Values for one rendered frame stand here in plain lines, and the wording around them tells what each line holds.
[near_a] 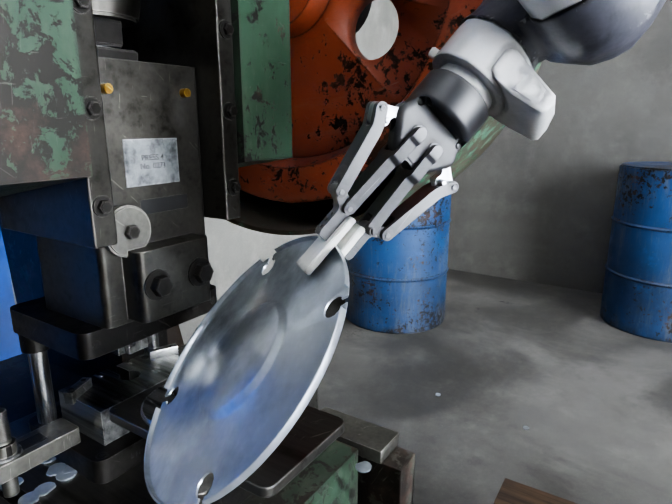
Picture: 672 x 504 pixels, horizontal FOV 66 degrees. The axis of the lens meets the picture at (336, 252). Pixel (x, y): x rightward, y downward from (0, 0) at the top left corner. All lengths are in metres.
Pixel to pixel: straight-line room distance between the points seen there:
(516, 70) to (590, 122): 3.19
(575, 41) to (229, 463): 0.45
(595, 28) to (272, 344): 0.38
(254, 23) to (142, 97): 0.17
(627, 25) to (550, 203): 3.30
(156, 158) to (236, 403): 0.29
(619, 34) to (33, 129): 0.48
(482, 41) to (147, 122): 0.35
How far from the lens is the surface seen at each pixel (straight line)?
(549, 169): 3.75
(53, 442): 0.71
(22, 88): 0.50
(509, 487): 1.27
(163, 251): 0.60
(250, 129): 0.66
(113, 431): 0.71
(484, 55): 0.53
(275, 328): 0.49
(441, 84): 0.52
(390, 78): 0.83
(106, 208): 0.53
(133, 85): 0.61
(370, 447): 0.82
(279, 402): 0.44
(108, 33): 0.67
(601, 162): 3.70
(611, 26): 0.50
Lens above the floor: 1.11
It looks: 14 degrees down
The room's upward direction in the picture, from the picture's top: straight up
